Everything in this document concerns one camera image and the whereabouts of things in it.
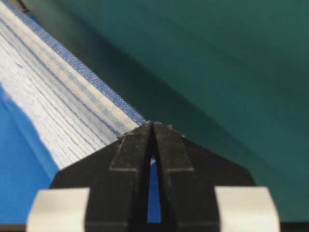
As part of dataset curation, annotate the green backdrop curtain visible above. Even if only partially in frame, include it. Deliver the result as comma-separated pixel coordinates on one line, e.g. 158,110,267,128
25,0,309,222

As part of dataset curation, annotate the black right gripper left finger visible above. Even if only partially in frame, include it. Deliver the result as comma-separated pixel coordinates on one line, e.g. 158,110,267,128
26,122,152,232

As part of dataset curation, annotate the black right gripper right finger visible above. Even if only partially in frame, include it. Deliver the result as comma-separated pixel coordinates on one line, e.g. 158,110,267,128
153,122,280,232

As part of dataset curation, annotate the blue striped white towel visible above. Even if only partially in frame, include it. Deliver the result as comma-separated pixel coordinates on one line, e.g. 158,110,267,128
0,0,144,173

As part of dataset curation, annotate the blue table cloth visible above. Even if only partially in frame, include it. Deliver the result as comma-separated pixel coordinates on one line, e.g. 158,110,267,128
0,87,162,225

